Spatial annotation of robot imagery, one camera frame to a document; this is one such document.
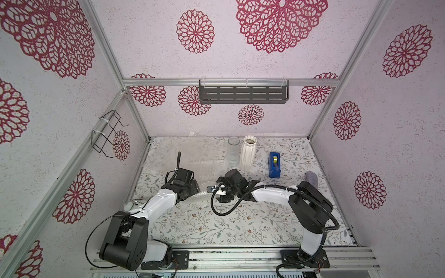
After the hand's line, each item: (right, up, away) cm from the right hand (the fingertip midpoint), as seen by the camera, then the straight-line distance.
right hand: (216, 185), depth 90 cm
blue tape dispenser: (+33, +10, +10) cm, 36 cm away
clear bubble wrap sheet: (-7, +14, +20) cm, 25 cm away
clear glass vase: (+9, +17, +9) cm, 22 cm away
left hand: (-13, -3, +1) cm, 13 cm away
